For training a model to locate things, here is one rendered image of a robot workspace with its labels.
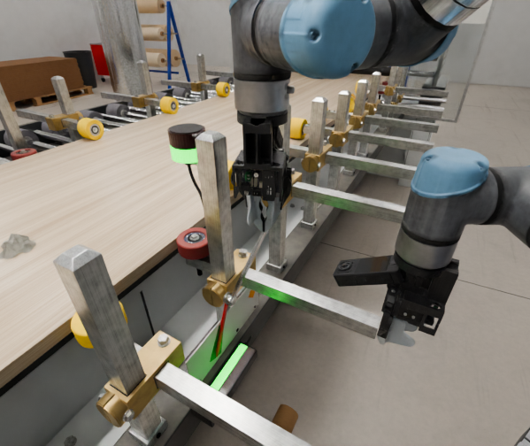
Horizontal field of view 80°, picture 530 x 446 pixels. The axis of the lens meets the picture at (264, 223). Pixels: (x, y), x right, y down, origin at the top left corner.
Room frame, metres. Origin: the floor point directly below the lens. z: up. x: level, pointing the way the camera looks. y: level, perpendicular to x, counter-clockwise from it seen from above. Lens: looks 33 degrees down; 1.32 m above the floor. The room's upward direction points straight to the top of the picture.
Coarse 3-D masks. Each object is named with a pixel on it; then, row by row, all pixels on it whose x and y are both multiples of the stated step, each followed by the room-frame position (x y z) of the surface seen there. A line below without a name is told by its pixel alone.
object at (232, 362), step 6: (240, 348) 0.44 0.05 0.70; (246, 348) 0.44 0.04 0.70; (234, 354) 0.42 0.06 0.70; (240, 354) 0.42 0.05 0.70; (228, 360) 0.41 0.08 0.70; (234, 360) 0.41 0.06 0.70; (228, 366) 0.39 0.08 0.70; (222, 372) 0.38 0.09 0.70; (228, 372) 0.38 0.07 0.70; (216, 378) 0.37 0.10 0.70; (222, 378) 0.37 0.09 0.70; (216, 384) 0.35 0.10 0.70
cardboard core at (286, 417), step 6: (282, 408) 0.62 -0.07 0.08; (288, 408) 0.62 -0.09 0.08; (276, 414) 0.60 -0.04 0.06; (282, 414) 0.59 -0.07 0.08; (288, 414) 0.59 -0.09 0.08; (294, 414) 0.60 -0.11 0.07; (276, 420) 0.58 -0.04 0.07; (282, 420) 0.57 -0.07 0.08; (288, 420) 0.58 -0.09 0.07; (294, 420) 0.58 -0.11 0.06; (282, 426) 0.56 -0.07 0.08; (288, 426) 0.56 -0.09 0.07; (294, 426) 0.57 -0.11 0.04
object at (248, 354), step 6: (246, 354) 0.42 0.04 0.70; (252, 354) 0.42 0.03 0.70; (240, 360) 0.41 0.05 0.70; (246, 360) 0.41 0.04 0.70; (240, 366) 0.39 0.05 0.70; (234, 372) 0.38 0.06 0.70; (240, 372) 0.38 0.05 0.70; (228, 378) 0.37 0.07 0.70; (234, 378) 0.37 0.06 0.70; (228, 384) 0.35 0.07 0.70; (222, 390) 0.34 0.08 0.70; (228, 390) 0.34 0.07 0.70
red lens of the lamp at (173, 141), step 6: (168, 132) 0.49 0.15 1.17; (198, 132) 0.49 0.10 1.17; (174, 138) 0.48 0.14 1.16; (180, 138) 0.48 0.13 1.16; (186, 138) 0.48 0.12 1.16; (192, 138) 0.48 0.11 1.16; (174, 144) 0.48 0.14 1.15; (180, 144) 0.48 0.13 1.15; (186, 144) 0.48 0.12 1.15; (192, 144) 0.48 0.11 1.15
